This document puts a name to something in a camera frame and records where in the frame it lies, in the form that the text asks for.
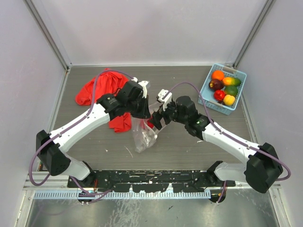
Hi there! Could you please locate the orange fruit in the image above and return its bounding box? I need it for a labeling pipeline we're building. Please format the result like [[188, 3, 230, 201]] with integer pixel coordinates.
[[211, 70, 224, 81]]

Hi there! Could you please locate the red pepper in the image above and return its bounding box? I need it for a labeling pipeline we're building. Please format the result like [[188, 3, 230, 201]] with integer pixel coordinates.
[[147, 120, 154, 128]]

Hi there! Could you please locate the grey slotted cable duct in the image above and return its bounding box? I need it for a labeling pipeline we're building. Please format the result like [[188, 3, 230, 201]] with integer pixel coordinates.
[[33, 190, 211, 200]]

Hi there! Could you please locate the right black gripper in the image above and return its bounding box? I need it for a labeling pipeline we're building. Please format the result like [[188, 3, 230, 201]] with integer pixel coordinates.
[[149, 98, 188, 130]]

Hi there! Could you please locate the red tomato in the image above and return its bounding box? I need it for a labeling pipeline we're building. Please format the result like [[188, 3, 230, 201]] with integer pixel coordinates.
[[214, 90, 226, 101]]

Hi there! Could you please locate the light blue plastic basket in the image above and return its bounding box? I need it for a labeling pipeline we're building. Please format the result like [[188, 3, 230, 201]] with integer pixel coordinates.
[[200, 63, 247, 115]]

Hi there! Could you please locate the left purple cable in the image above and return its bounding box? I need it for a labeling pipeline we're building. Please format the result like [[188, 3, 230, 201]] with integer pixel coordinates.
[[28, 68, 135, 204]]

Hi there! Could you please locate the dark red apple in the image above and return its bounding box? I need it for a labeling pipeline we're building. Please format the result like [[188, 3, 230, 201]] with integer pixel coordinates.
[[208, 79, 224, 91]]

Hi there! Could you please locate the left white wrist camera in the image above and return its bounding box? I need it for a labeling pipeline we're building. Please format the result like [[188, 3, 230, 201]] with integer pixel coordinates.
[[132, 77, 151, 98]]

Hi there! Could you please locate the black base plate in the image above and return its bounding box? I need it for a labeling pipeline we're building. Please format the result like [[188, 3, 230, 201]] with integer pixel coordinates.
[[67, 169, 236, 193]]

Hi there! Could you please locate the red cloth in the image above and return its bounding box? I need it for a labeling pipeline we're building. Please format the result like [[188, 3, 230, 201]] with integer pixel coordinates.
[[75, 72, 132, 133]]

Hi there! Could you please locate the orange green mango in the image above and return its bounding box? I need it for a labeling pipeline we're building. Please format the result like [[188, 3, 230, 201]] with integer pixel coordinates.
[[222, 77, 241, 87]]

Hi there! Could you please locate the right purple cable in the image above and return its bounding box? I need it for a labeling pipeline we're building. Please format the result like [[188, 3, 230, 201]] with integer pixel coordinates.
[[165, 82, 292, 204]]

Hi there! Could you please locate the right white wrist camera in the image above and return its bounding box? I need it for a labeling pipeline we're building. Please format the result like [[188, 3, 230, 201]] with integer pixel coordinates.
[[156, 89, 172, 103]]

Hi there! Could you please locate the clear polka dot zip bag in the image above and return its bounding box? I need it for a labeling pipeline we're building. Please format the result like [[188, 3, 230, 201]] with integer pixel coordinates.
[[131, 117, 166, 153]]

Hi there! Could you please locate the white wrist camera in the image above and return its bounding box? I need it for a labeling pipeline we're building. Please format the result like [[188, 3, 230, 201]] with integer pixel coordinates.
[[132, 77, 151, 98], [156, 89, 172, 103]]

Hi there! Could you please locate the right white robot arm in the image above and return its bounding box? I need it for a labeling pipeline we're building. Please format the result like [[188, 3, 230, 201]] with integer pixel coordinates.
[[151, 90, 283, 193]]

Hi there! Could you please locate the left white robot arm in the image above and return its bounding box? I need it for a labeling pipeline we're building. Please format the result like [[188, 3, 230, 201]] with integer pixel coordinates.
[[36, 80, 151, 187]]

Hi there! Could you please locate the purple cable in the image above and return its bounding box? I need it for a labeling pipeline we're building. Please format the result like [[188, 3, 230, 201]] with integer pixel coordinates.
[[28, 68, 135, 204], [165, 82, 292, 204]]

